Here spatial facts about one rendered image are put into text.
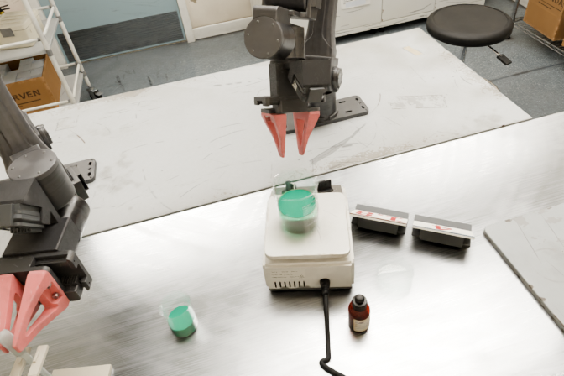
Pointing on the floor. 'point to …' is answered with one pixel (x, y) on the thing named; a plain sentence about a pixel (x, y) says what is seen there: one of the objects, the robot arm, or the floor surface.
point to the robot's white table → (165, 123)
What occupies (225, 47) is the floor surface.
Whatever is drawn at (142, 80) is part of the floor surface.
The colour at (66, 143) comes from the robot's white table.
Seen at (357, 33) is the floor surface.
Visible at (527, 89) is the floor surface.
